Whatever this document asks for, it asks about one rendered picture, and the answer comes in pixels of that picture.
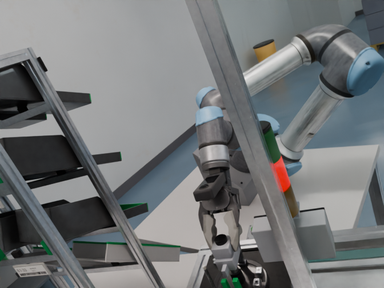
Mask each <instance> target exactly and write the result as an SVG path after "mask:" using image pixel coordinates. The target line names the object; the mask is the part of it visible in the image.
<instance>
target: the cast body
mask: <svg viewBox="0 0 384 288"><path fill-rule="evenodd" d="M230 243H231V238H230V236H229V235H225V234H219V235H217V236H216V237H215V239H214V242H213V246H212V248H211V252H212V254H213V256H214V258H215V263H216V265H217V268H218V270H219V271H221V272H222V274H223V276H224V278H228V276H229V271H230V270H236V269H237V265H238V260H239V255H240V251H241V250H240V248H239V247H238V250H237V251H236V252H234V250H233V248H232V246H231V244H230Z"/></svg>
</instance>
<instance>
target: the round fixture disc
mask: <svg viewBox="0 0 384 288"><path fill-rule="evenodd" d="M256 267H262V268H263V277H260V280H261V282H262V283H261V288H269V287H270V280H269V276H268V274H267V271H266V269H265V268H264V267H263V266H262V265H261V264H260V263H258V262H256V261H252V260H247V265H246V267H240V268H241V270H242V272H243V275H244V277H245V282H244V283H243V284H242V285H241V286H242V288H254V286H253V282H254V279H255V278H257V276H256V273H255V272H256ZM222 279H225V278H224V276H223V274H222V272H221V271H220V272H219V273H218V275H217V276H216V278H215V280H214V284H215V286H216V288H223V286H222V284H221V280H222ZM226 279H227V281H228V283H229V285H230V287H231V288H235V287H234V285H233V280H232V278H231V276H230V274H229V276H228V278H226Z"/></svg>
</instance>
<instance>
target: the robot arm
mask: <svg viewBox="0 0 384 288"><path fill-rule="evenodd" d="M196 103H197V105H198V107H199V110H198V111H197V112H196V114H195V123H196V125H195V126H196V129H197V138H198V147H199V159H200V161H201V166H202V172H203V173H209V175H208V176H207V177H206V178H205V179H204V180H203V181H202V183H201V184H200V185H199V186H198V187H197V188H196V189H195V190H194V192H193V195H194V198H195V201H196V202H199V211H198V218H199V222H200V225H201V229H202V231H203V234H204V236H205V240H206V242H207V245H208V247H209V249H210V250H211V248H212V246H213V242H214V238H215V237H216V236H217V228H216V226H215V224H216V219H215V218H214V214H217V213H224V212H227V213H226V214H225V216H224V218H223V219H224V222H225V224H227V226H228V228H229V236H230V238H231V243H230V244H231V246H232V248H233V250H234V252H236V251H237V250H238V246H239V240H240V235H241V234H242V227H241V225H240V224H239V215H240V209H241V202H240V197H239V190H238V189H236V188H234V187H232V185H231V178H230V170H229V169H230V165H231V166H232V167H233V168H235V169H236V170H238V171H240V172H243V173H250V171H249V168H248V166H247V163H246V161H245V158H244V156H243V152H242V150H241V147H240V145H239V142H238V140H237V136H236V134H235V132H234V129H233V126H232V124H231V121H230V118H229V116H228V113H227V111H226V108H225V105H224V102H223V100H222V97H221V95H220V92H219V90H218V89H215V88H213V87H211V86H209V87H205V88H203V89H201V90H200V91H199V92H198V94H197V96H196ZM229 164H230V165H229ZM237 195H238V198H237ZM238 200H239V204H238Z"/></svg>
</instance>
